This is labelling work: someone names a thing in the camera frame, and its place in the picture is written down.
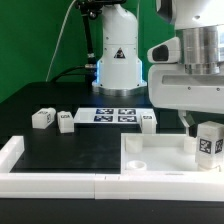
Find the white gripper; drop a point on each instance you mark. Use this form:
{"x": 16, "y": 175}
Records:
{"x": 171, "y": 88}

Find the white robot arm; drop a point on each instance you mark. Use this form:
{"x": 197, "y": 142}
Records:
{"x": 187, "y": 72}

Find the white AprilTag base plate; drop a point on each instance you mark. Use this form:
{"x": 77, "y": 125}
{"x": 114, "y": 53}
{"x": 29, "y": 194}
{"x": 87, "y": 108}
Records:
{"x": 113, "y": 115}

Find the white U-shaped fence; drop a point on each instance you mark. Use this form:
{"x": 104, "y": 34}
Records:
{"x": 187, "y": 186}

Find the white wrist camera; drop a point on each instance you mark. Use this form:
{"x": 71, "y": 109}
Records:
{"x": 167, "y": 52}

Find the white square tabletop tray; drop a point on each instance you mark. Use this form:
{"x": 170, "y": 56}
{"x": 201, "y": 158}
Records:
{"x": 169, "y": 153}

